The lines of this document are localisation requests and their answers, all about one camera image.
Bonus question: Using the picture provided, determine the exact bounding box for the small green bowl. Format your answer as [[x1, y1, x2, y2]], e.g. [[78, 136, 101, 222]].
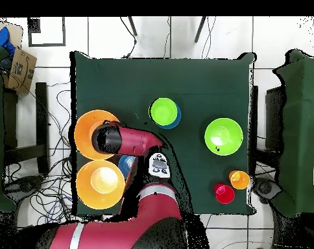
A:
[[149, 97, 179, 127]]

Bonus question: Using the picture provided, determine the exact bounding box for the large orange bowl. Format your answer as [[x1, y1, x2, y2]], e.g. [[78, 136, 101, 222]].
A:
[[73, 109, 121, 161], [75, 160, 126, 210]]

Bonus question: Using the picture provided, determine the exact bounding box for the dark green table cloth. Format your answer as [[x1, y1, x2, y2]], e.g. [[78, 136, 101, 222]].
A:
[[69, 51, 258, 216]]

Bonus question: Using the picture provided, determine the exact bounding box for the large green bowl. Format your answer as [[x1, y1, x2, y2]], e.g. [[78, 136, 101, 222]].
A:
[[204, 117, 244, 156]]

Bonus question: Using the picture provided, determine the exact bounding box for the red cup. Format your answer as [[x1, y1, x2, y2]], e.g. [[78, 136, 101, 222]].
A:
[[213, 183, 236, 205]]

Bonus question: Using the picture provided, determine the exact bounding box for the orange cup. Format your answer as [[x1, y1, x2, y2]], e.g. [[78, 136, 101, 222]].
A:
[[228, 170, 251, 191]]

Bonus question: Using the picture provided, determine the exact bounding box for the black tripod leg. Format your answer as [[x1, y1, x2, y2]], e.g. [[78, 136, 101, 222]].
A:
[[127, 16, 138, 37], [193, 16, 208, 43]]

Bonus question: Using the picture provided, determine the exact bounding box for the black bench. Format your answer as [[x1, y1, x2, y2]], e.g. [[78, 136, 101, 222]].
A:
[[2, 82, 50, 174]]

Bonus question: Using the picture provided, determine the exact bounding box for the cardboard box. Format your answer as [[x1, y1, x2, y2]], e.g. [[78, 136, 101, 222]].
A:
[[2, 46, 38, 94]]

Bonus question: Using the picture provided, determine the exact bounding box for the blue cloth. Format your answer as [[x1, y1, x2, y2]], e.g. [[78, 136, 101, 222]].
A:
[[0, 26, 16, 56]]

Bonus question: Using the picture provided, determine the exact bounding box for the tangle of cables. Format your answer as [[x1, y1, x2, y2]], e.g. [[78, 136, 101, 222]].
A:
[[2, 82, 95, 226]]

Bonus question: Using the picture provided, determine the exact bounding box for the black pedestal foot with knob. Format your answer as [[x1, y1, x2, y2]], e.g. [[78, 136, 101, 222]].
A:
[[3, 174, 45, 200]]

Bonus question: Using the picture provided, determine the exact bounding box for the black square frame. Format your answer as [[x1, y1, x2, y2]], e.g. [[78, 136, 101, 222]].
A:
[[27, 16, 67, 48]]

